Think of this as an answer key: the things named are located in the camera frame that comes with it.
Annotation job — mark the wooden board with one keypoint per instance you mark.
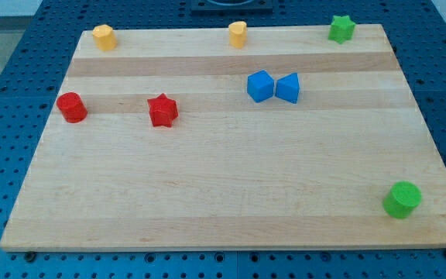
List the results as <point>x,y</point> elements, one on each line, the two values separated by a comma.
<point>231,173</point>

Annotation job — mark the blue cube block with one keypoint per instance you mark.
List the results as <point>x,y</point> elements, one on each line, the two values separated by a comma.
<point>260,86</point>

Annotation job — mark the red star block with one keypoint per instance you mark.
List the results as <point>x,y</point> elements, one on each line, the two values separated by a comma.
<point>162,110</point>

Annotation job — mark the blue triangular prism block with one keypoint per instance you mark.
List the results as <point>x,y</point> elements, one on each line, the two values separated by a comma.
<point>288,88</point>

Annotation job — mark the yellow heart block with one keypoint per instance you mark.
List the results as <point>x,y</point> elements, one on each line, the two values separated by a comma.
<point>237,34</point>

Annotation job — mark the red cylinder block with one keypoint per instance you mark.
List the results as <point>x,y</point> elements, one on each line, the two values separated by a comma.
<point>71,107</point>

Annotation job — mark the yellow hexagon block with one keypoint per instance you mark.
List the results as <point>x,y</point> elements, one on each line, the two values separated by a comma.
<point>104,37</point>

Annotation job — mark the green star block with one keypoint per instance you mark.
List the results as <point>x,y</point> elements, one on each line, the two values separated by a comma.
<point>341,29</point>

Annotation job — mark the green cylinder block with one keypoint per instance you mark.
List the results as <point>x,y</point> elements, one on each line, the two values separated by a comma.
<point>402,199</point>

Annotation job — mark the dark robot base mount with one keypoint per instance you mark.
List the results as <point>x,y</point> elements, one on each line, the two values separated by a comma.
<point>204,6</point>

